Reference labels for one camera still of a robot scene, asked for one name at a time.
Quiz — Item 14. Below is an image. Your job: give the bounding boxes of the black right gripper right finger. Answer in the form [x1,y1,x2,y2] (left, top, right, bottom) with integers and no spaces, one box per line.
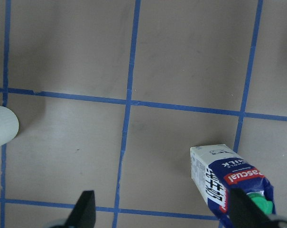
[229,188,276,228]

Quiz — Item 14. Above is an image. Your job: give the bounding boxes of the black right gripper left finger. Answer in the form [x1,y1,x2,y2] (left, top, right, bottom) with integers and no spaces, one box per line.
[64,190,96,228]

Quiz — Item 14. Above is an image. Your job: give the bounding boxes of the blue white milk carton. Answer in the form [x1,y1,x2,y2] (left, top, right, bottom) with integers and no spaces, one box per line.
[190,144,276,228]

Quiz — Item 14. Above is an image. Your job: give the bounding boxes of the white grey mug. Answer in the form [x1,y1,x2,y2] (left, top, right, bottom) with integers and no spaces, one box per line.
[0,106,19,147]

